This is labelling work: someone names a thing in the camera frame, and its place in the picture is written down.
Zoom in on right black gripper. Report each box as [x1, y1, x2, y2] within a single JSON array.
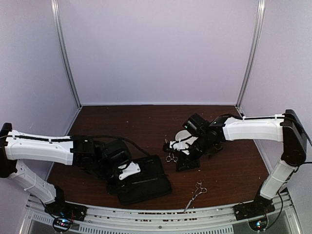
[[175, 134, 212, 172]]

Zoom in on silver hair scissors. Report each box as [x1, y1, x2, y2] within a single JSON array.
[[183, 180, 208, 212]]

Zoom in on black zippered tool case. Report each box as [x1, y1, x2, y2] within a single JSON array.
[[117, 155, 172, 205]]

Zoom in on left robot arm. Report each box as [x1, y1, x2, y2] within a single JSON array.
[[0, 123, 141, 216]]

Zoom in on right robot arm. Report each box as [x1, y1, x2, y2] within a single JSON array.
[[168, 109, 310, 215]]

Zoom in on silver thinning scissors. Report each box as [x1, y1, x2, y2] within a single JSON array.
[[166, 153, 178, 163]]

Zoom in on round white bowl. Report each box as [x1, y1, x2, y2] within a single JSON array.
[[173, 130, 197, 150]]

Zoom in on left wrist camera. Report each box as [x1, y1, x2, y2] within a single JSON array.
[[118, 162, 141, 180]]

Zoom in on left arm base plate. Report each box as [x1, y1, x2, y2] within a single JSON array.
[[44, 202, 87, 221]]

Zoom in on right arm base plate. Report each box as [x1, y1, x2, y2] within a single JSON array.
[[233, 201, 275, 221]]

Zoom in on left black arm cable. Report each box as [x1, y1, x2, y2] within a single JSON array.
[[9, 135, 152, 156]]

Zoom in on front aluminium rail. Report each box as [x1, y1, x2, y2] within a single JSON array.
[[17, 192, 304, 234]]

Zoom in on right aluminium frame post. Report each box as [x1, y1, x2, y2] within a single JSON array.
[[235, 0, 266, 112]]

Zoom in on aluminium frame post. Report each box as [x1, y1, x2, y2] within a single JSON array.
[[235, 0, 266, 112], [51, 0, 82, 109]]

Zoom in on left aluminium frame post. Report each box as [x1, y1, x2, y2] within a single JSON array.
[[51, 0, 82, 109]]

